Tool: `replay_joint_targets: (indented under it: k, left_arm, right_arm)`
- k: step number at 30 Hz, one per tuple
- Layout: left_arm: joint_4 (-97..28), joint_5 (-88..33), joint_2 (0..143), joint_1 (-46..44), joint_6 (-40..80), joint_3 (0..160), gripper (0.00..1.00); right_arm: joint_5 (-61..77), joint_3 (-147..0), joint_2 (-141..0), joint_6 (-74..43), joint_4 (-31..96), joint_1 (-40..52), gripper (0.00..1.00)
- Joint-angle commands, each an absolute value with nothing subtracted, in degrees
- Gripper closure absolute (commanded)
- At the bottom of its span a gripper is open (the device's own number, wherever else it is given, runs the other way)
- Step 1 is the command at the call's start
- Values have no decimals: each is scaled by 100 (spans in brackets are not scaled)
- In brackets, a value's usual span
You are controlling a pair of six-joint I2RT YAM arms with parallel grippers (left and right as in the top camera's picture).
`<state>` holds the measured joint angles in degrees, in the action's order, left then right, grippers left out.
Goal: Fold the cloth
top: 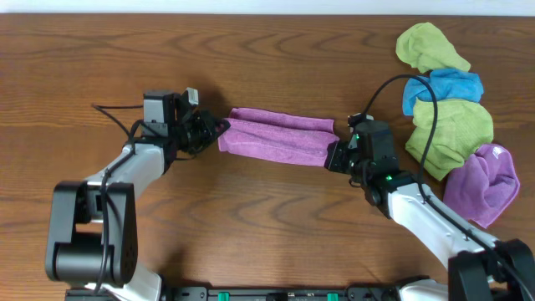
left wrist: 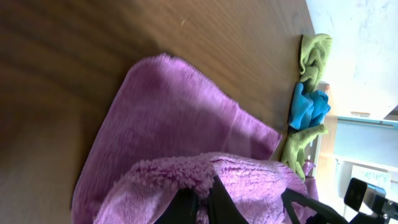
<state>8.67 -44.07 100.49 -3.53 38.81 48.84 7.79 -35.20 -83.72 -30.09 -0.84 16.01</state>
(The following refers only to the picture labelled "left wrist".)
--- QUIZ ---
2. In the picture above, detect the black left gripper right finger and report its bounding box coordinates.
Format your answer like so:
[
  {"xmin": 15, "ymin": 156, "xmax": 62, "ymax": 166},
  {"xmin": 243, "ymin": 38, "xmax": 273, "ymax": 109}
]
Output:
[{"xmin": 208, "ymin": 176, "xmax": 248, "ymax": 224}]

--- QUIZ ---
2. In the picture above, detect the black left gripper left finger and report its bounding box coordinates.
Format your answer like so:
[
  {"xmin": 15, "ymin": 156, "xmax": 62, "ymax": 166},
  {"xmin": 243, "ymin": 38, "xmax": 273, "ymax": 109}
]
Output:
[{"xmin": 154, "ymin": 189, "xmax": 198, "ymax": 224}]

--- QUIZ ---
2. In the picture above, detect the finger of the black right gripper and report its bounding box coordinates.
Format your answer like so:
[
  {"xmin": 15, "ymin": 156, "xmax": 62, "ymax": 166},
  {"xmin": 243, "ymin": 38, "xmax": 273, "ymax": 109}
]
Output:
[{"xmin": 281, "ymin": 189, "xmax": 348, "ymax": 224}]

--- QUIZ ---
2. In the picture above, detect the purple cloth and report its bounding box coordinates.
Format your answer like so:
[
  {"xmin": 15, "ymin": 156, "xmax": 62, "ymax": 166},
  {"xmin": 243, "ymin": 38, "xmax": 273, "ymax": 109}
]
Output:
[
  {"xmin": 302, "ymin": 160, "xmax": 315, "ymax": 177},
  {"xmin": 70, "ymin": 52, "xmax": 320, "ymax": 224}
]

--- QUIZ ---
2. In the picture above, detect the purple cloth in pile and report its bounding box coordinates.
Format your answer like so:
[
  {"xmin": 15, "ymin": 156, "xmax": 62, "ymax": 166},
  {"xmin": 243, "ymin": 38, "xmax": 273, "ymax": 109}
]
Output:
[{"xmin": 302, "ymin": 160, "xmax": 315, "ymax": 177}]

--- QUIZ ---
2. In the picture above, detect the lower green cloth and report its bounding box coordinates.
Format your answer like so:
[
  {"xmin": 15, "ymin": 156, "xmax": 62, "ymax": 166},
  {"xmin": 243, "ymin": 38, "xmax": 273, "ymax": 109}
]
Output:
[{"xmin": 280, "ymin": 124, "xmax": 328, "ymax": 180}]

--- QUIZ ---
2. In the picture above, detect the green cloth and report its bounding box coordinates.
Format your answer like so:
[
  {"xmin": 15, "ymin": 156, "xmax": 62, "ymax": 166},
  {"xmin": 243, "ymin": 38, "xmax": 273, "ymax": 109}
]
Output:
[
  {"xmin": 280, "ymin": 124, "xmax": 328, "ymax": 180},
  {"xmin": 298, "ymin": 34, "xmax": 332, "ymax": 93}
]

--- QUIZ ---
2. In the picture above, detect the blue cloth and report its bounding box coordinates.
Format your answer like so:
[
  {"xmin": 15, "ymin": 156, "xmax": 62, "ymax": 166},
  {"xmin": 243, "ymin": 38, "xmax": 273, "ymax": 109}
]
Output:
[{"xmin": 289, "ymin": 82, "xmax": 331, "ymax": 131}]

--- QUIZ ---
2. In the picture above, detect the upper green cloth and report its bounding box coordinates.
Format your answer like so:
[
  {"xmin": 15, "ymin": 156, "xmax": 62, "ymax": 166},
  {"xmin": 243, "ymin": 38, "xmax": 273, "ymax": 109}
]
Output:
[{"xmin": 298, "ymin": 34, "xmax": 332, "ymax": 93}]

